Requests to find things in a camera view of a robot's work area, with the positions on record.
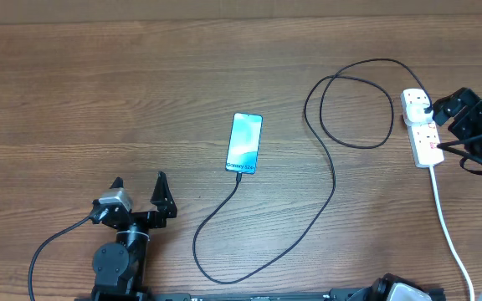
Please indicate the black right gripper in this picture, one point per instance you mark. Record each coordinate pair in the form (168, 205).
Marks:
(470, 114)

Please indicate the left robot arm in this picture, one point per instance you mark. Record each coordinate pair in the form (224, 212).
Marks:
(119, 266)

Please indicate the smartphone with light blue screen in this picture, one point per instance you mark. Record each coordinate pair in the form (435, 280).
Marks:
(243, 146)

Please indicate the white power strip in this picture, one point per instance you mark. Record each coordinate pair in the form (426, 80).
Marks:
(424, 138)

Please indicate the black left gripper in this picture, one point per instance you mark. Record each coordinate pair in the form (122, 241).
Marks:
(156, 219)

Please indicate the white charger plug adapter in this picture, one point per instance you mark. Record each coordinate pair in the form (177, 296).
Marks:
(416, 114)

